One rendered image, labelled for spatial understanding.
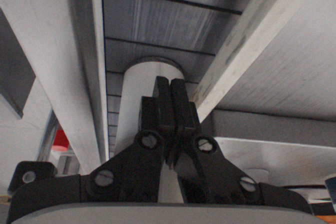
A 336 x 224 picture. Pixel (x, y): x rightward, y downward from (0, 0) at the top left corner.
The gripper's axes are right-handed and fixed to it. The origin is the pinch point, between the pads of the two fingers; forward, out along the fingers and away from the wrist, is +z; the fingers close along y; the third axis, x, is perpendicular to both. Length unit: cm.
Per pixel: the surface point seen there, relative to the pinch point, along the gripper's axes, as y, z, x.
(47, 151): -9.1, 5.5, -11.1
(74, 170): -12.6, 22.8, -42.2
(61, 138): -13.5, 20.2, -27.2
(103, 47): -4.4, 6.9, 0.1
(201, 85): 3.2, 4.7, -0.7
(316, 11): 13.1, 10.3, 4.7
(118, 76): -3.1, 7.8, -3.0
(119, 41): -3.2, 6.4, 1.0
